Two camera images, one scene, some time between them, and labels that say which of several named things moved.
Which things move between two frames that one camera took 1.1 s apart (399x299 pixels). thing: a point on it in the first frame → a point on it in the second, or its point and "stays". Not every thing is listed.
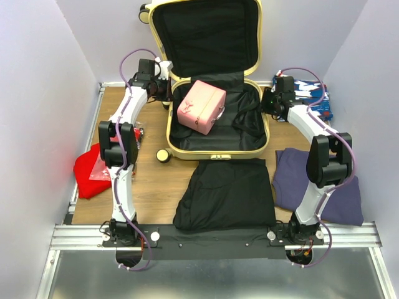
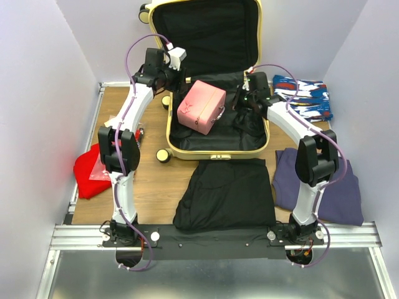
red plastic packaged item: [101, 172] stays
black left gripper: [168, 96] → [179, 85]
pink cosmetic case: [201, 107] stays
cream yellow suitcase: [217, 42] stays
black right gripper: [268, 93] → [236, 103]
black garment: [226, 195] stays
